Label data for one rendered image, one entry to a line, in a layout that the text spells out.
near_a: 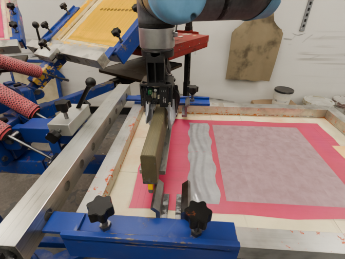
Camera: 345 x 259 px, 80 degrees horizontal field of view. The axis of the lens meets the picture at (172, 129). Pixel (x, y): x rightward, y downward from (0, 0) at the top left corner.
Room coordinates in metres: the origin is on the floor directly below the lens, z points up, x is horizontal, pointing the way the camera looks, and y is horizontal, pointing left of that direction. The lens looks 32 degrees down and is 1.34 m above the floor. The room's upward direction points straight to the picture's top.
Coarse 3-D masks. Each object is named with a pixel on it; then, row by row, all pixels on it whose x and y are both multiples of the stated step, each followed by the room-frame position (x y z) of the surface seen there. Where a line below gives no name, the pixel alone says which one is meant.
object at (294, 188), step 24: (168, 168) 0.42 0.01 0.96; (216, 168) 0.42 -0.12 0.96; (240, 168) 0.42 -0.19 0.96; (264, 168) 0.42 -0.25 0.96; (288, 168) 0.42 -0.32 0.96; (312, 168) 0.42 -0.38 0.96; (336, 168) 0.42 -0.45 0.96; (144, 192) 0.33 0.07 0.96; (168, 192) 0.33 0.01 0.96; (240, 192) 0.33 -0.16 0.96; (264, 192) 0.33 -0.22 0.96; (288, 192) 0.33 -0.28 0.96; (312, 192) 0.33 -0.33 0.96; (336, 192) 0.33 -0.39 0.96; (264, 216) 0.27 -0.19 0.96; (288, 216) 0.27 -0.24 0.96; (312, 216) 0.27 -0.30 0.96; (336, 216) 0.27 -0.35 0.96
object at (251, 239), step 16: (192, 112) 0.74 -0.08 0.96; (208, 112) 0.73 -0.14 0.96; (224, 112) 0.73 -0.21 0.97; (240, 112) 0.73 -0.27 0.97; (256, 112) 0.72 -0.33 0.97; (272, 112) 0.72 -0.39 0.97; (288, 112) 0.71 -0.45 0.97; (304, 112) 0.71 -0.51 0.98; (320, 112) 0.70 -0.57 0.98; (336, 112) 0.68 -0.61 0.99; (128, 128) 0.57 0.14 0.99; (112, 144) 0.48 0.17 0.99; (128, 144) 0.51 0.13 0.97; (112, 160) 0.41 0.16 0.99; (96, 176) 0.35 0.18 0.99; (112, 176) 0.36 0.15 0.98; (96, 192) 0.30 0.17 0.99; (80, 208) 0.26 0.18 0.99; (240, 240) 0.20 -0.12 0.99; (256, 240) 0.20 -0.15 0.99; (272, 240) 0.20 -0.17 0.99; (288, 240) 0.20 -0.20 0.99; (304, 240) 0.20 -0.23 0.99; (320, 240) 0.20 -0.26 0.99; (336, 240) 0.20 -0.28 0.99; (240, 256) 0.19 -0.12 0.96; (256, 256) 0.19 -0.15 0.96; (272, 256) 0.18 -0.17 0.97; (288, 256) 0.18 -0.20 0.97; (304, 256) 0.18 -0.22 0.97; (320, 256) 0.18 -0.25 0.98; (336, 256) 0.18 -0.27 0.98
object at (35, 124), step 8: (32, 120) 0.53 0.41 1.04; (40, 120) 0.53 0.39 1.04; (48, 120) 0.53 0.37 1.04; (24, 128) 0.49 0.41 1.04; (32, 128) 0.49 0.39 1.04; (40, 128) 0.48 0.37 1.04; (48, 128) 0.48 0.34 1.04; (80, 128) 0.49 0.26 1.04; (24, 136) 0.49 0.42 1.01; (32, 136) 0.49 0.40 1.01; (40, 136) 0.48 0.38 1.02; (64, 136) 0.48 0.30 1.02; (72, 136) 0.48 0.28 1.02
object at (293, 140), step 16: (176, 128) 0.62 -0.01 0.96; (224, 128) 0.62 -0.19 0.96; (240, 128) 0.62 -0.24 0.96; (256, 128) 0.62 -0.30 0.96; (272, 128) 0.62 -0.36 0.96; (288, 128) 0.62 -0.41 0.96; (304, 128) 0.62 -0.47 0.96; (320, 128) 0.62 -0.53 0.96; (176, 144) 0.53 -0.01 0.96; (224, 144) 0.53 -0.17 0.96; (240, 144) 0.53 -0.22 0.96; (256, 144) 0.53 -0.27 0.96; (272, 144) 0.53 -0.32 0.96; (288, 144) 0.53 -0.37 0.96; (304, 144) 0.53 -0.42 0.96; (320, 144) 0.53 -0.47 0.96; (336, 144) 0.53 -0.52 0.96
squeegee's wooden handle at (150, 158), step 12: (156, 108) 0.48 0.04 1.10; (156, 120) 0.42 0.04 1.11; (156, 132) 0.37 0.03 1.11; (144, 144) 0.32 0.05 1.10; (156, 144) 0.32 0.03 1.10; (144, 156) 0.29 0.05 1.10; (156, 156) 0.29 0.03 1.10; (144, 168) 0.29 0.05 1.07; (156, 168) 0.29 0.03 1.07; (144, 180) 0.29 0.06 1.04; (156, 180) 0.29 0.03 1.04
